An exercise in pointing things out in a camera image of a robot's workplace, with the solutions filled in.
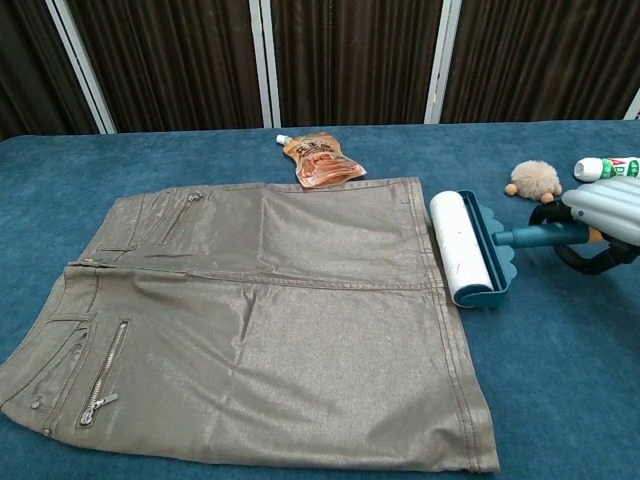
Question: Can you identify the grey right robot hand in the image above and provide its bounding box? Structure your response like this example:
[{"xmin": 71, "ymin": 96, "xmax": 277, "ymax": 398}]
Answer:
[{"xmin": 528, "ymin": 176, "xmax": 640, "ymax": 277}]

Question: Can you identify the teal lint roller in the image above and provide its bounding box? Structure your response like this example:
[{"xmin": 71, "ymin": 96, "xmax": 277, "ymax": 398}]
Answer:
[{"xmin": 429, "ymin": 188, "xmax": 592, "ymax": 312}]

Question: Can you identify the brown zippered skirt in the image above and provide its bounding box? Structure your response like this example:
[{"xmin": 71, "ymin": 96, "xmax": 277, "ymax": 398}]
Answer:
[{"xmin": 0, "ymin": 176, "xmax": 502, "ymax": 475}]

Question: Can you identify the white green labelled bottle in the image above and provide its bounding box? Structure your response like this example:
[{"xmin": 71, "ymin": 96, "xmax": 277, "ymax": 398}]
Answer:
[{"xmin": 572, "ymin": 156, "xmax": 640, "ymax": 182}]

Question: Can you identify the beige fluffy plush toy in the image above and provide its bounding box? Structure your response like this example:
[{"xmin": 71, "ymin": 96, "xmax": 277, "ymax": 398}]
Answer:
[{"xmin": 504, "ymin": 160, "xmax": 564, "ymax": 204}]

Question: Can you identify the blue table cloth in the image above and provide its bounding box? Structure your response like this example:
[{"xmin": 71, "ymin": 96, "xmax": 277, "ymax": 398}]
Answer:
[{"xmin": 0, "ymin": 117, "xmax": 640, "ymax": 480}]

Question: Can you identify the orange spouted refill pouch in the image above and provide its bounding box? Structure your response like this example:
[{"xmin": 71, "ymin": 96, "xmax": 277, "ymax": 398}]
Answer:
[{"xmin": 275, "ymin": 131, "xmax": 368, "ymax": 190}]

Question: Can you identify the dark folding screen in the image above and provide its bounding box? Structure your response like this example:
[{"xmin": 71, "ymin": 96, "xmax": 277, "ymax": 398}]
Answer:
[{"xmin": 0, "ymin": 0, "xmax": 640, "ymax": 143}]

